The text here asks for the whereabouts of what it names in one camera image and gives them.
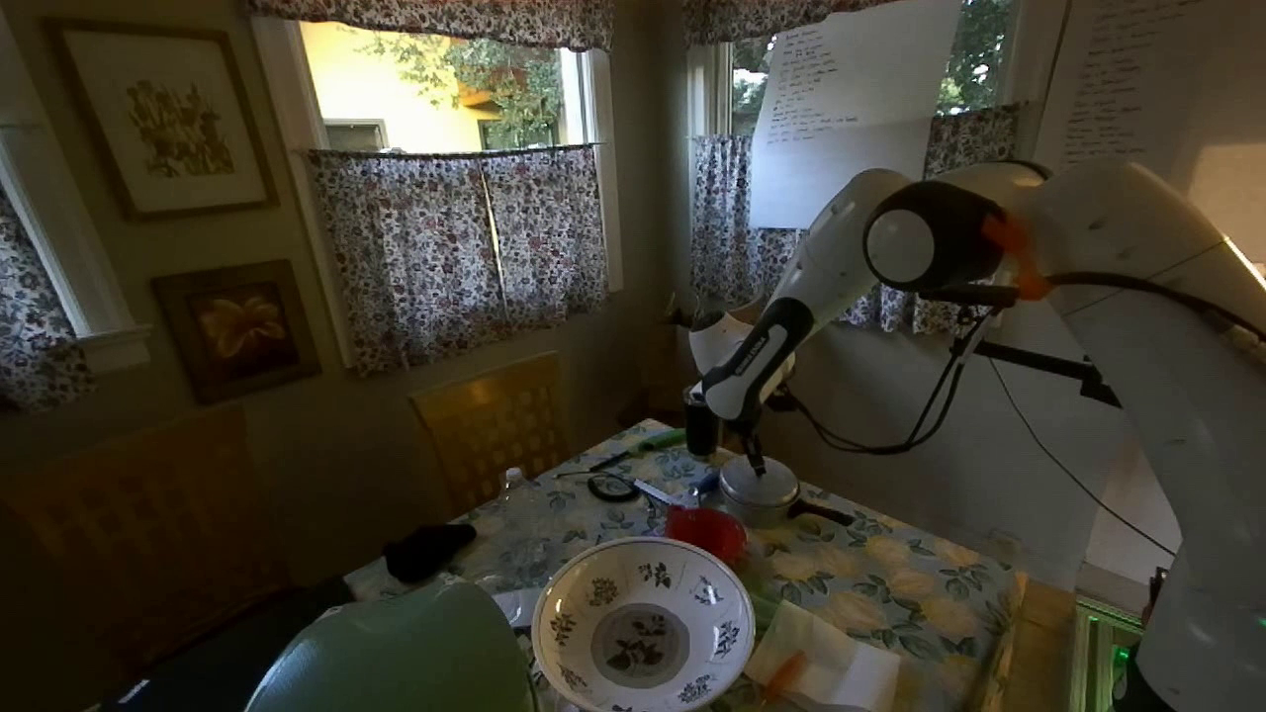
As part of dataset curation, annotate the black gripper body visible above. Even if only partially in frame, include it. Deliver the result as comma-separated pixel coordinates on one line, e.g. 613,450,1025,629
713,393,779,450

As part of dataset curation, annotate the silver lid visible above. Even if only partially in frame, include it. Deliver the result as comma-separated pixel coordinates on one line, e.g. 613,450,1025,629
719,450,804,506

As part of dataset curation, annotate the red plastic object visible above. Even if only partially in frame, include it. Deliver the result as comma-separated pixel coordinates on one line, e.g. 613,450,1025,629
661,506,752,571

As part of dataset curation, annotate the white marker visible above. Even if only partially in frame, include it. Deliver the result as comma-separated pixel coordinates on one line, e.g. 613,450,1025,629
628,475,688,512

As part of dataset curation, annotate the green marker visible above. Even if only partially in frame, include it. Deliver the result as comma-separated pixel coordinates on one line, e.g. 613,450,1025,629
586,433,688,475

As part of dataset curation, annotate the lemon print tablecloth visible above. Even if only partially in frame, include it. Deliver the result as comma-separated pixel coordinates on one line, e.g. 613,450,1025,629
346,414,1035,712

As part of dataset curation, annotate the white floral print bowl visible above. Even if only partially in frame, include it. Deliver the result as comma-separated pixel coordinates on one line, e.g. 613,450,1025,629
527,529,762,712

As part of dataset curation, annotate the floral cafe curtain panel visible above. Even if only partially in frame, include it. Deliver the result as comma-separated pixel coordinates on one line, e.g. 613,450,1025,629
305,145,502,385
842,99,1029,342
478,140,613,326
0,189,100,414
685,129,797,311

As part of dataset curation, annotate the white paper napkin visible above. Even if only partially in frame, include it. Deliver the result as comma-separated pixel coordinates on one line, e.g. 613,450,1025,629
746,599,907,712

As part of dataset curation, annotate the wooden chair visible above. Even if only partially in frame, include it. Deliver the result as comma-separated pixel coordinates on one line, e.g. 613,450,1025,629
412,352,576,517

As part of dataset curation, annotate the black cloth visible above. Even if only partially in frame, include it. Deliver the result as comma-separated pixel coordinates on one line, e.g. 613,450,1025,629
379,517,482,591

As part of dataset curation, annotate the white paper sheet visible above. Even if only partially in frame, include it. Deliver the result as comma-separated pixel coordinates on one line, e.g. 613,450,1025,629
747,0,969,232
1029,0,1213,182

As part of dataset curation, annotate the floral curtain valance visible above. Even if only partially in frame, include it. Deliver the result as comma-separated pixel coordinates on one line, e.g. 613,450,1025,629
685,0,903,48
245,0,618,57

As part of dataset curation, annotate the dark framed picture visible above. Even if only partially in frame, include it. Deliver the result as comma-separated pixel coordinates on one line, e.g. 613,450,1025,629
148,259,326,406

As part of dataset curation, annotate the wooden bench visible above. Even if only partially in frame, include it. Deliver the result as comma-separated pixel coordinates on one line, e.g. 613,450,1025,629
0,402,295,712

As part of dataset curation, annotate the botanical framed picture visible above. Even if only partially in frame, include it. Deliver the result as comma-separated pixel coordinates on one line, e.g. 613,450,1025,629
48,11,279,226

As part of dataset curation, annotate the black ring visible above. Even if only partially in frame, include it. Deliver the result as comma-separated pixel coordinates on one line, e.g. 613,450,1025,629
586,467,643,506

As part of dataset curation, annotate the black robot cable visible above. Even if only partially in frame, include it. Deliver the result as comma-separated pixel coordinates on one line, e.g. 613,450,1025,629
787,270,1266,458

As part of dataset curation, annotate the black camera stand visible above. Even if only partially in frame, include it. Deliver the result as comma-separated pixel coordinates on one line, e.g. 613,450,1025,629
974,331,1123,410

